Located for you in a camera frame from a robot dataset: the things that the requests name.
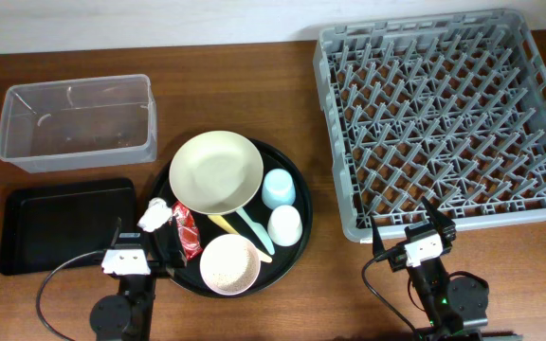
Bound cream plate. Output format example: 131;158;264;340
169;131;264;215

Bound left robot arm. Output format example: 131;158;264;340
89;219;187;340

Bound red snack wrapper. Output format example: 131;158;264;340
173;201;203;260

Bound crumpled white tissue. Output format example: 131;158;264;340
137;197;173;233

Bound yellow plastic knife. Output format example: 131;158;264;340
208;215;272;263

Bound grey dishwasher rack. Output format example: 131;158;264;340
313;9;546;243

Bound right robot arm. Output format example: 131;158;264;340
361;198;523;341

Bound mint green plastic knife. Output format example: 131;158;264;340
236;207;275;255

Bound black rectangular tray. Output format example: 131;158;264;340
0;178;137;276

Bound clear plastic bin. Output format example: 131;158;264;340
0;74;157;173

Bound light blue cup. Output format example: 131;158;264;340
262;169;296;209

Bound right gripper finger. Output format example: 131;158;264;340
421;197;456;237
371;218;386;259

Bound white cup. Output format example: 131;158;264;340
267;205;302;246

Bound pink bowl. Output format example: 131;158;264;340
199;234;261;296

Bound round black tray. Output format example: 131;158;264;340
148;138;313;298

